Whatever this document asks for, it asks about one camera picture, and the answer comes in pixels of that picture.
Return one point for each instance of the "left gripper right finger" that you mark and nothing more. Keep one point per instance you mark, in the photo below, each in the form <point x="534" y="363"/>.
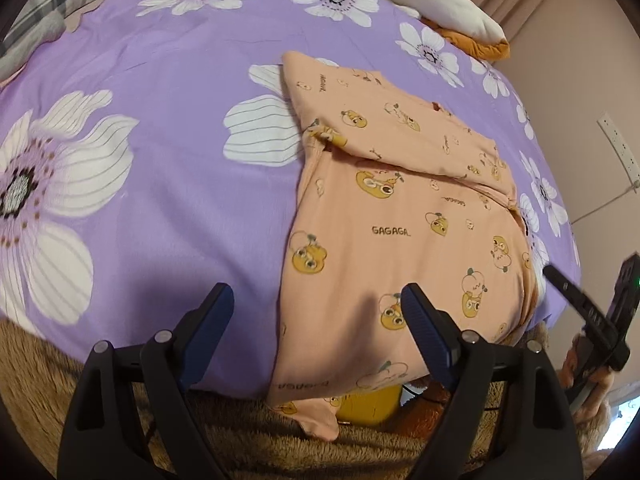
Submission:
<point x="535" y="435"/>

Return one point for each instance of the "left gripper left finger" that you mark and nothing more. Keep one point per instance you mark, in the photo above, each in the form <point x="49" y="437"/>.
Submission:
<point x="129" y="419"/>

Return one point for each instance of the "orange cartoon print garment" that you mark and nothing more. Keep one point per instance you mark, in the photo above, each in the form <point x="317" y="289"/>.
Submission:
<point x="394" y="190"/>

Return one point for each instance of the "brown fuzzy rug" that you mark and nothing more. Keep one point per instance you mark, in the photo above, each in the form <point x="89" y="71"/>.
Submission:
<point x="253" y="442"/>

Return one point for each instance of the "yellow object under bed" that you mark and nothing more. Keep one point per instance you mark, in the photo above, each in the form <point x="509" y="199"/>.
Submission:
<point x="369" y="409"/>

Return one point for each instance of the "purple floral bed sheet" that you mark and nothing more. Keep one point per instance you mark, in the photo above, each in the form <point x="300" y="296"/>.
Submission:
<point x="155" y="152"/>

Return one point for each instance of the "orange plush cushion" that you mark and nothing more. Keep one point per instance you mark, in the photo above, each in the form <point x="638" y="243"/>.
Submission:
<point x="479" y="51"/>

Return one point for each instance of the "grey plaid blanket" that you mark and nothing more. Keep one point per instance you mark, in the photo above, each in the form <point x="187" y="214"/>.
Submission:
<point x="38" y="22"/>

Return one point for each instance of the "white wall socket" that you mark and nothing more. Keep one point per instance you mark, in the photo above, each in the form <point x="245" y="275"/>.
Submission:
<point x="621" y="148"/>

